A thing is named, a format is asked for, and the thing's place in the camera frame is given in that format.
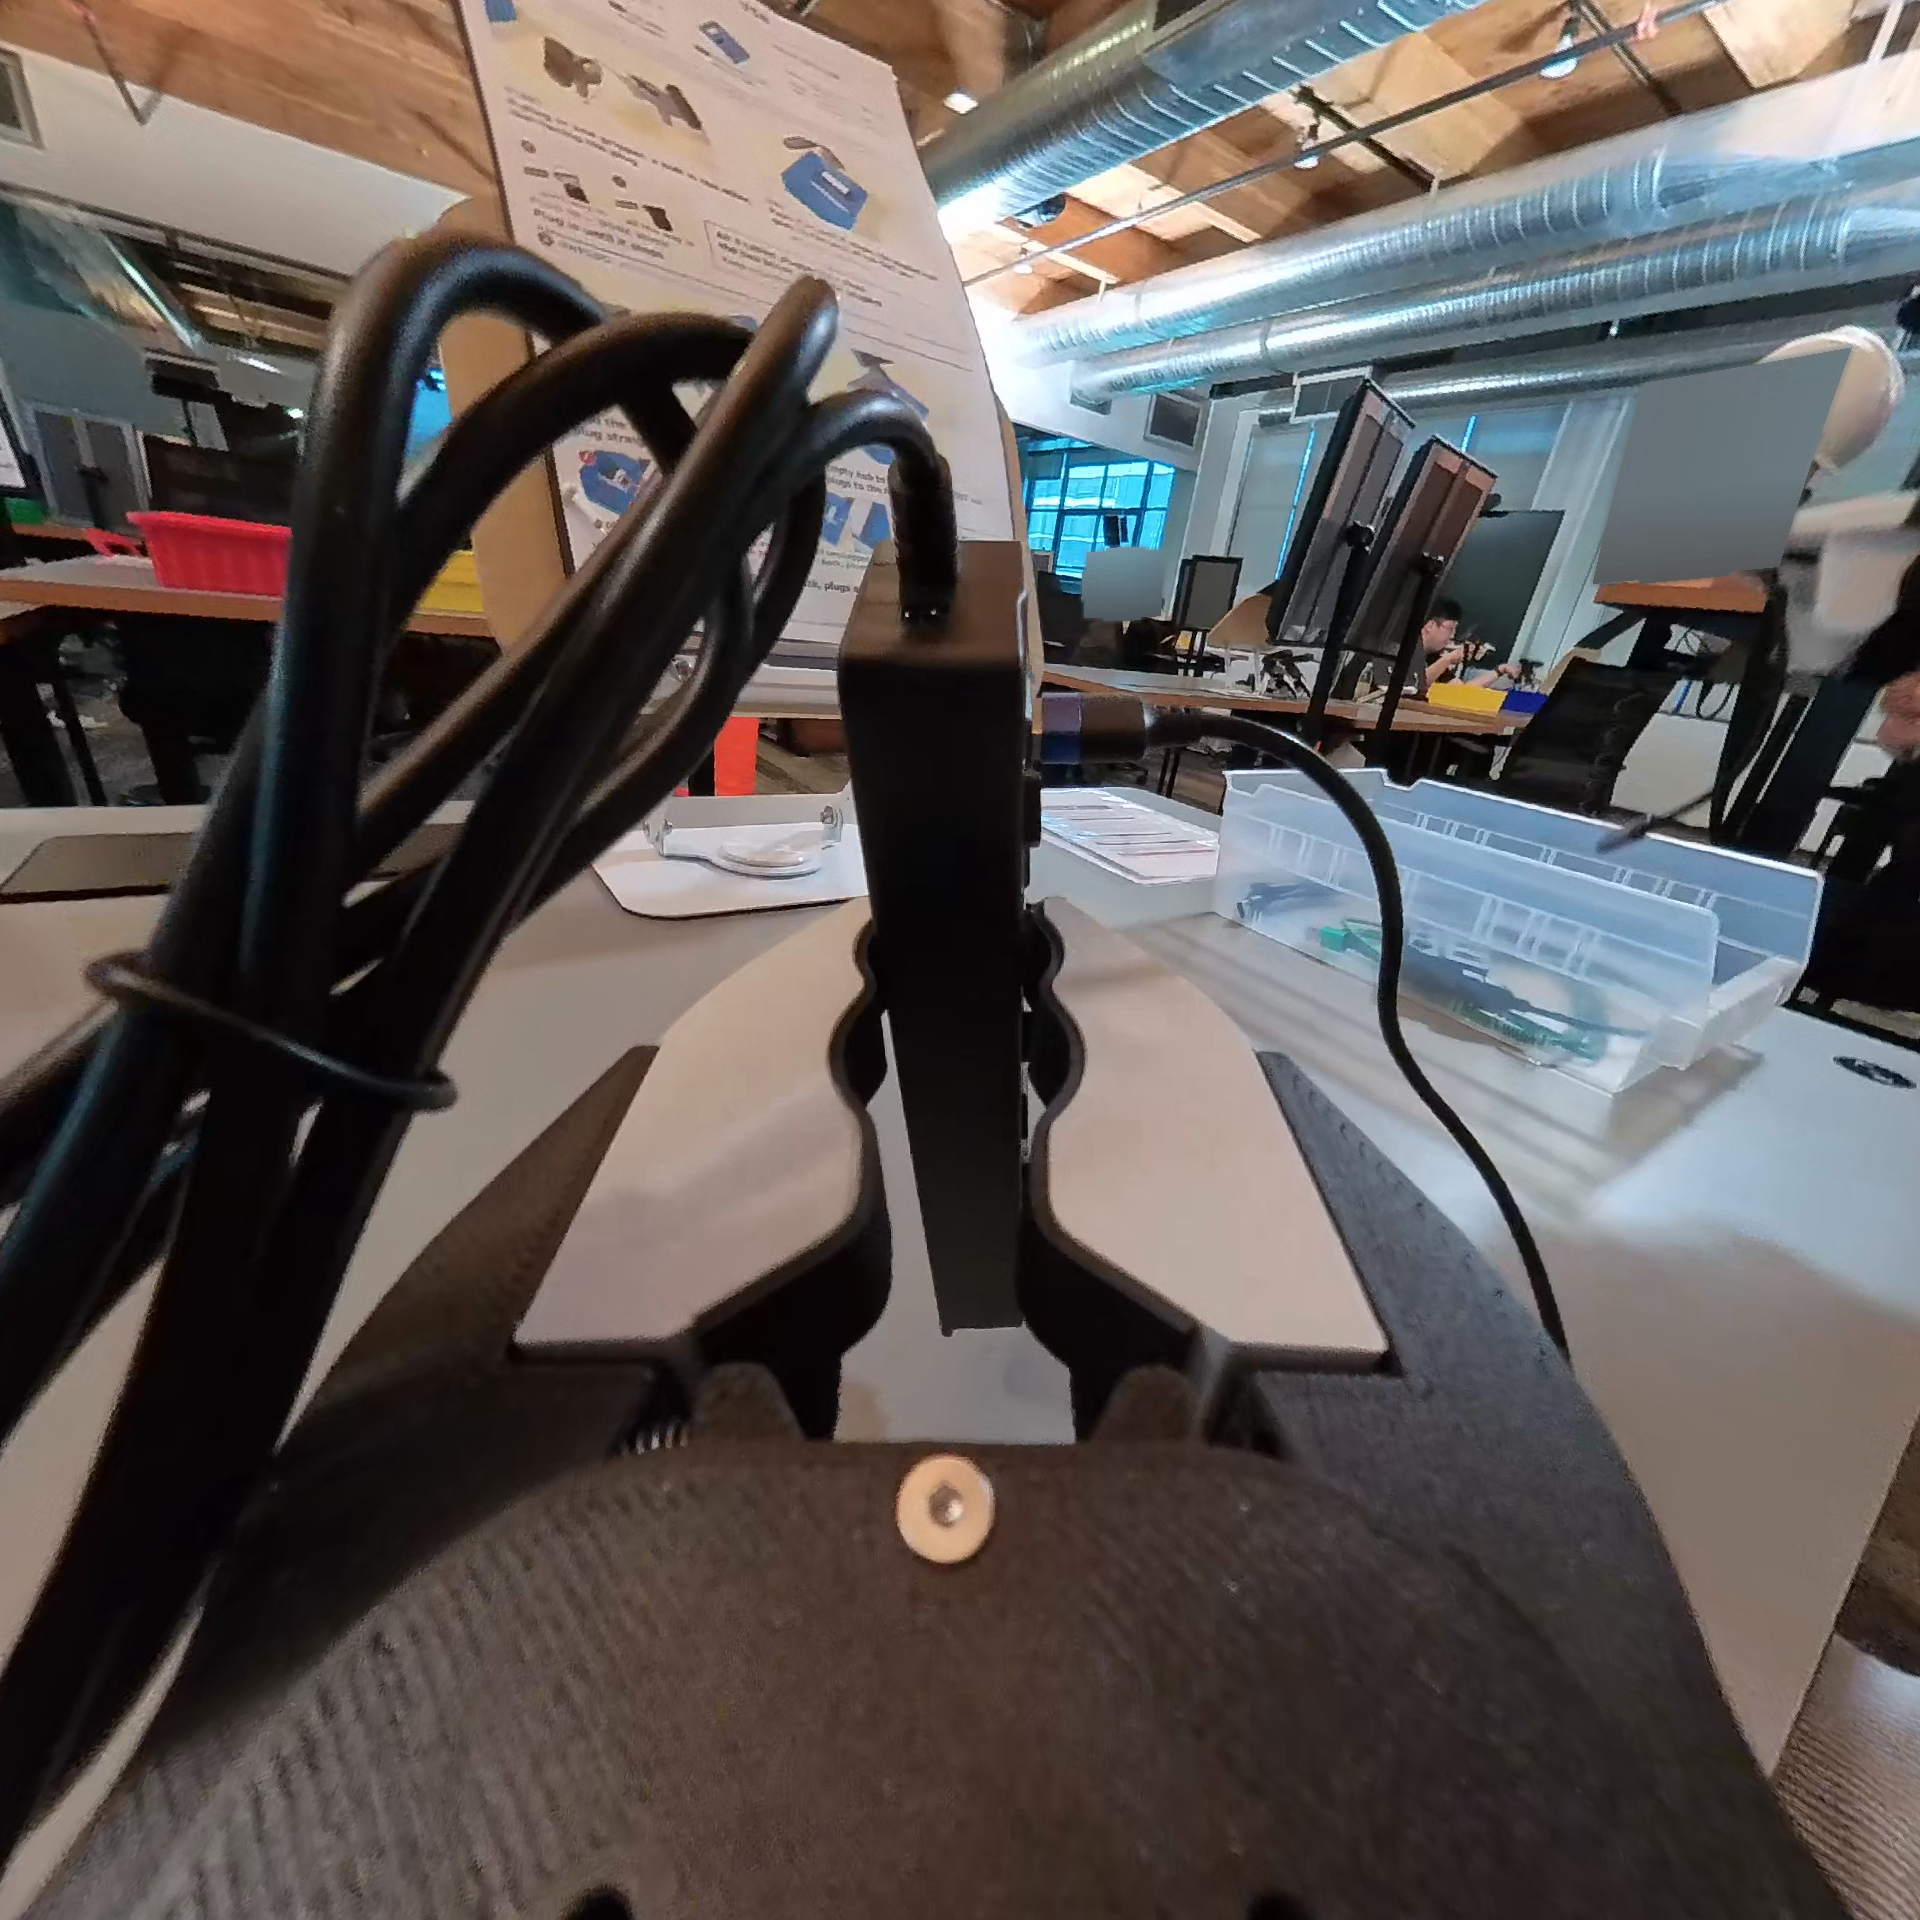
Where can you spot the white paper sheet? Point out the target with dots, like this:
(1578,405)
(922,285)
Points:
(1125,840)

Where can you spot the small yellow bin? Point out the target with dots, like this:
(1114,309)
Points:
(450,581)

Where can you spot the black usb hub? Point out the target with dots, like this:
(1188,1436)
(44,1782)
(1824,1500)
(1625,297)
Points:
(938,902)

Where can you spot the black office chair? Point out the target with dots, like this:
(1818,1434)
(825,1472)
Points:
(1598,735)

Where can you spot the tall black monitor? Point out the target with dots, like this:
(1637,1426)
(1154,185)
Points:
(1434,546)
(1334,510)

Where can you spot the silver air duct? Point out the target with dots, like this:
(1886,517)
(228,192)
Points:
(1425,225)

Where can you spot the wide black monitor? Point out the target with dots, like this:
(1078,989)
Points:
(1516,580)

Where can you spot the clear plastic bin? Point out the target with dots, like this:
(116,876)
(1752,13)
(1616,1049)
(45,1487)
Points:
(1516,885)

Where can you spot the red bin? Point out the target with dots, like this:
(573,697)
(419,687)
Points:
(210,552)

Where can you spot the person's grey pants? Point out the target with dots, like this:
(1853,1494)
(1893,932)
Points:
(1851,1785)

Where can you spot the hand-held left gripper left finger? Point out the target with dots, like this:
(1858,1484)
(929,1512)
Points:
(720,1170)

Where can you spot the white stand base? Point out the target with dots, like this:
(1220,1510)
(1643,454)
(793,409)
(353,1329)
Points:
(734,878)

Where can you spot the printed instruction sheet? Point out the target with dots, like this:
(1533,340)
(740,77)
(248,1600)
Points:
(720,225)

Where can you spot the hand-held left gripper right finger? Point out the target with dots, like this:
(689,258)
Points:
(1200,1170)

